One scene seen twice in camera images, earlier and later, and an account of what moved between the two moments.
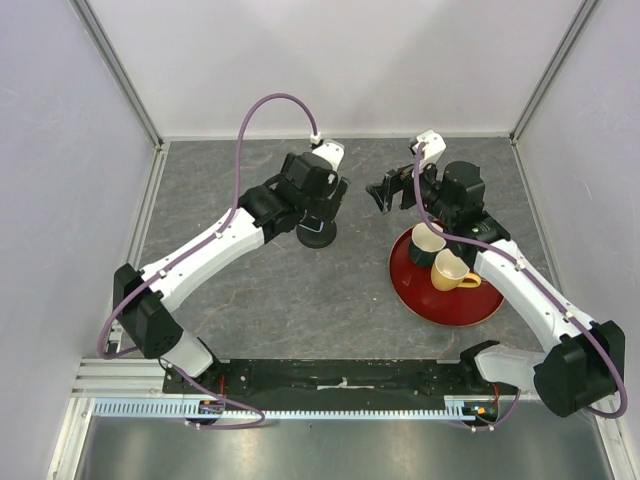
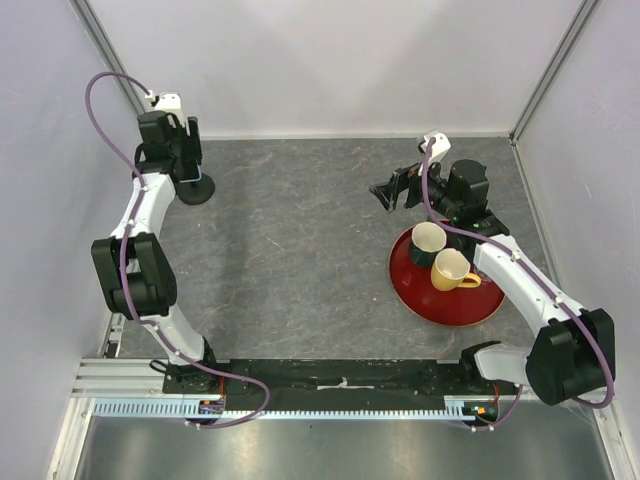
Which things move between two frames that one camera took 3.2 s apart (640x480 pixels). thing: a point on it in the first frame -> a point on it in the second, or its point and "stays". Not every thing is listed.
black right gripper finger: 402,180 stays
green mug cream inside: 425,244 stays
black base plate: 334,381 stays
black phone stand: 317,240 -> 196,192
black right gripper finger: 382,194 stays
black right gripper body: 430,187 stays
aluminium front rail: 145,380 stays
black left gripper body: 322,206 -> 184,147
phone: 315,225 -> 193,171
